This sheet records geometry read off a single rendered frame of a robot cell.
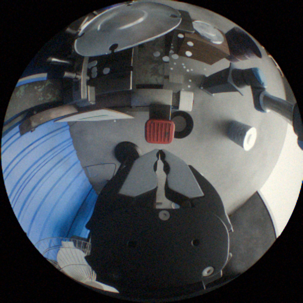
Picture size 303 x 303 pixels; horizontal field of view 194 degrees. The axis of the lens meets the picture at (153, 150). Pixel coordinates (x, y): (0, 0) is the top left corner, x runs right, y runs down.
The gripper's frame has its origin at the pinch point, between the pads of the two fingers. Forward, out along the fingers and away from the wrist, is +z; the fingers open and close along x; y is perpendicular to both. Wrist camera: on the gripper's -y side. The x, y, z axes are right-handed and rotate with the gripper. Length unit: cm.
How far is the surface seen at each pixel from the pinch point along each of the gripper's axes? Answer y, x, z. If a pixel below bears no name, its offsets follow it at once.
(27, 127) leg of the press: -8, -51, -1
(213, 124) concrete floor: 5, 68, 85
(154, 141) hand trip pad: 2.2, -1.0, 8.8
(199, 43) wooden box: -66, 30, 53
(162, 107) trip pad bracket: -5.7, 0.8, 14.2
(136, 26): -26.5, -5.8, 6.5
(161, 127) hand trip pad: -1.3, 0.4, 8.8
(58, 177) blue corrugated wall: 68, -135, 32
